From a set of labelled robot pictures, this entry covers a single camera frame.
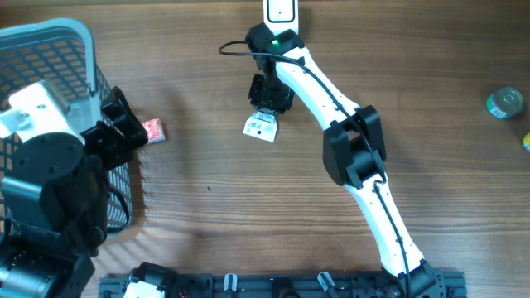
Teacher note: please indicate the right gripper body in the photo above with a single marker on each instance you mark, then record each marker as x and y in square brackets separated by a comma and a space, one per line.
[271, 92]

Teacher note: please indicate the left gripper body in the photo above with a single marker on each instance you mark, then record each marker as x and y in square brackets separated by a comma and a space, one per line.
[105, 144]

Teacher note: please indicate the small red carton box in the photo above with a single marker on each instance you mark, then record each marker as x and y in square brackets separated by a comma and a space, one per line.
[154, 130]

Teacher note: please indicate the black red snack packet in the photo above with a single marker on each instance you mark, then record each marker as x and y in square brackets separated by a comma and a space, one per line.
[261, 125]

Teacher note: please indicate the silver tin can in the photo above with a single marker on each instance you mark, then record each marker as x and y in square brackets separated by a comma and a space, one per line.
[505, 103]

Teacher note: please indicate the yellow capped bottle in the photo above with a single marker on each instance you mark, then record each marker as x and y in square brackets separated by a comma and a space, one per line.
[526, 142]

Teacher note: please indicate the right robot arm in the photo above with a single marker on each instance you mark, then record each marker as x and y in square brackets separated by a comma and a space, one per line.
[353, 149]

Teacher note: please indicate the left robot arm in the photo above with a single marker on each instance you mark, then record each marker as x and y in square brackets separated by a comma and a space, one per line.
[58, 190]

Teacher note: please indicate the white barcode scanner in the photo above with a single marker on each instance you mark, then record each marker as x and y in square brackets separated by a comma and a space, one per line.
[281, 15]

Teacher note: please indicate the grey plastic mesh basket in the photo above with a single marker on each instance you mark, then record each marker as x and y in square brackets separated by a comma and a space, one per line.
[61, 51]

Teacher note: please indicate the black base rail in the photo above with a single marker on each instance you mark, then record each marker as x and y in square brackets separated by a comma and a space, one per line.
[362, 284]

